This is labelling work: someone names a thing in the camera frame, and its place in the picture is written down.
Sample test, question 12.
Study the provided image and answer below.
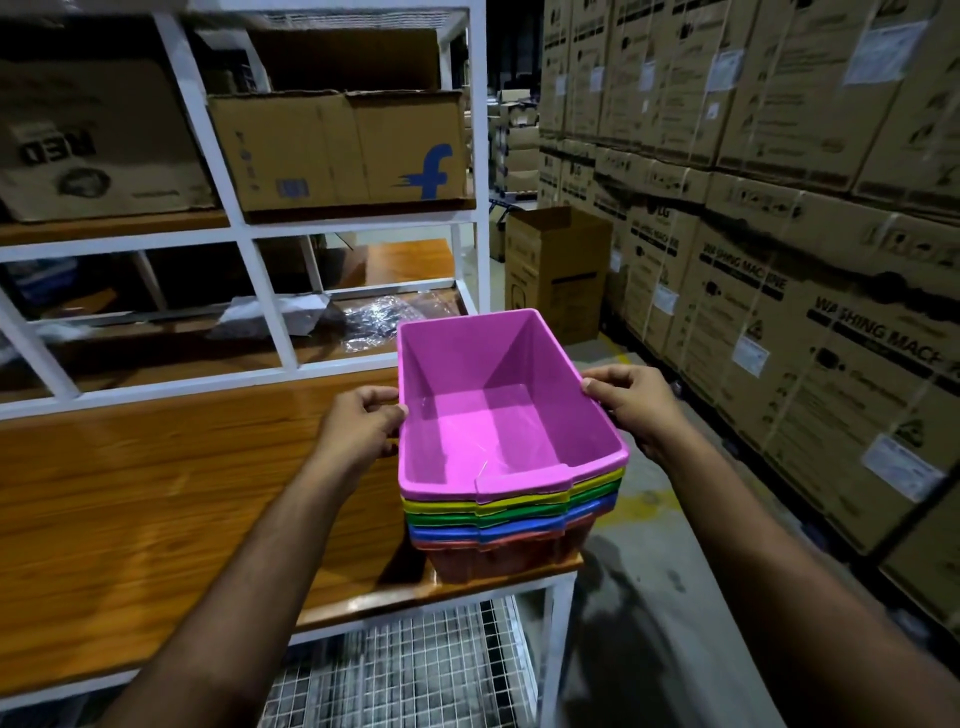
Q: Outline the yellow plastic bin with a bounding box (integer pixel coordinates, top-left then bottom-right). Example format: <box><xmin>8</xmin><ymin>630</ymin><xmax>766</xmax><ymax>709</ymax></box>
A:
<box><xmin>400</xmin><ymin>466</ymin><xmax>627</xmax><ymax>517</ymax></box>

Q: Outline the clear plastic wrap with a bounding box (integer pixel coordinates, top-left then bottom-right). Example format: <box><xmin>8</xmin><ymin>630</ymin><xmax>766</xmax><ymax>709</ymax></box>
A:
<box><xmin>342</xmin><ymin>293</ymin><xmax>441</xmax><ymax>354</ymax></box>

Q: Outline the green plastic bin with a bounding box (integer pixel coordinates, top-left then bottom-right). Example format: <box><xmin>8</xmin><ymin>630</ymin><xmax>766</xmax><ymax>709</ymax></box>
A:
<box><xmin>404</xmin><ymin>480</ymin><xmax>623</xmax><ymax>530</ymax></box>

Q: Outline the pile of small cardboard boxes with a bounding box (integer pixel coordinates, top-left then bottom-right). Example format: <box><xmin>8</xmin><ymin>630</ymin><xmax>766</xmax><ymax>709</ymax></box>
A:
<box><xmin>489</xmin><ymin>87</ymin><xmax>542</xmax><ymax>198</ymax></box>

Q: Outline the white metal shelf rack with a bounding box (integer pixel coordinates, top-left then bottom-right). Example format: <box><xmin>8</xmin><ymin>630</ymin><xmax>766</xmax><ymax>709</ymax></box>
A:
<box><xmin>0</xmin><ymin>0</ymin><xmax>579</xmax><ymax>728</ymax></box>

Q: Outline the red plastic bin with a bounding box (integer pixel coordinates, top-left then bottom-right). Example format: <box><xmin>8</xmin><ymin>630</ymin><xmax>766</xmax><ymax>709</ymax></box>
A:
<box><xmin>411</xmin><ymin>513</ymin><xmax>601</xmax><ymax>585</ymax></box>

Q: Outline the person's right hand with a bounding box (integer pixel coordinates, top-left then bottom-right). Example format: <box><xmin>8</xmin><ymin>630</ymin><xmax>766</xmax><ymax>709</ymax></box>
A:
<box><xmin>580</xmin><ymin>364</ymin><xmax>693</xmax><ymax>460</ymax></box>

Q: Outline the large wooden shelf board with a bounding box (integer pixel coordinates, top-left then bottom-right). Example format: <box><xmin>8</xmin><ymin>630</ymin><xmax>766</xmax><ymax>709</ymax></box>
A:
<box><xmin>0</xmin><ymin>367</ymin><xmax>585</xmax><ymax>700</ymax></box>

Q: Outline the blue plastic bin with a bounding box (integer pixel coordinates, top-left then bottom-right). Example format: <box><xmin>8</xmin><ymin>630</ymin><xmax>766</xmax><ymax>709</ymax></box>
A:
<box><xmin>408</xmin><ymin>492</ymin><xmax>621</xmax><ymax>546</ymax></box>

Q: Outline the person's left hand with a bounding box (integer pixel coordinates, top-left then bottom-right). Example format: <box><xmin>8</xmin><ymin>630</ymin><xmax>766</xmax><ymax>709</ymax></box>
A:
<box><xmin>311</xmin><ymin>384</ymin><xmax>411</xmax><ymax>490</ymax></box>

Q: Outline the person's right forearm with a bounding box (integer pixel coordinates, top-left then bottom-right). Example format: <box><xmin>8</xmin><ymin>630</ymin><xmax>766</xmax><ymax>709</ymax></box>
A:
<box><xmin>654</xmin><ymin>420</ymin><xmax>960</xmax><ymax>728</ymax></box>

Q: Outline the pink plastic bin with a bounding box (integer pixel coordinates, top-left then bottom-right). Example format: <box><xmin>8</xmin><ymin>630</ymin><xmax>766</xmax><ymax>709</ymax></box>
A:
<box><xmin>396</xmin><ymin>308</ymin><xmax>631</xmax><ymax>505</ymax></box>

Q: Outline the stack of large appliance boxes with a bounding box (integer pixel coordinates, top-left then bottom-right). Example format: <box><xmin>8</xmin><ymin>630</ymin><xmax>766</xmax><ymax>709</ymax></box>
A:
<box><xmin>535</xmin><ymin>0</ymin><xmax>960</xmax><ymax>633</ymax></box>

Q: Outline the cardboard box with blue logo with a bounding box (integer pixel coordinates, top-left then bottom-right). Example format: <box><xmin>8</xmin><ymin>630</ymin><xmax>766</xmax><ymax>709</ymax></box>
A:
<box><xmin>207</xmin><ymin>89</ymin><xmax>471</xmax><ymax>214</ymax></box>

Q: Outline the open tall cardboard box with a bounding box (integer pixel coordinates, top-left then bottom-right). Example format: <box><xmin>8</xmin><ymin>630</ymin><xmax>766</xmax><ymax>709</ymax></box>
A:
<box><xmin>503</xmin><ymin>205</ymin><xmax>615</xmax><ymax>347</ymax></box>

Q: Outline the person's left forearm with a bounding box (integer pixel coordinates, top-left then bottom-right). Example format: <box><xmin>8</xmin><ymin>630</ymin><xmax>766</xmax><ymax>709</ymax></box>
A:
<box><xmin>96</xmin><ymin>461</ymin><xmax>363</xmax><ymax>728</ymax></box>

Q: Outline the white plastic bag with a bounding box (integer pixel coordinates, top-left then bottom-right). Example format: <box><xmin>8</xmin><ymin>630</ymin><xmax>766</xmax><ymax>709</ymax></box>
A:
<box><xmin>208</xmin><ymin>293</ymin><xmax>333</xmax><ymax>340</ymax></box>

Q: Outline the cardboard box with black print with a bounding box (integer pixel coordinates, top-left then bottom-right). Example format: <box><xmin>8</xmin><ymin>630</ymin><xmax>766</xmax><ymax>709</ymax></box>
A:
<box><xmin>0</xmin><ymin>57</ymin><xmax>219</xmax><ymax>225</ymax></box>

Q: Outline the wire mesh panel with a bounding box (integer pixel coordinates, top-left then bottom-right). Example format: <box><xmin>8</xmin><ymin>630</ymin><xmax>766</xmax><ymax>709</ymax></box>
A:
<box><xmin>258</xmin><ymin>596</ymin><xmax>542</xmax><ymax>728</ymax></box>

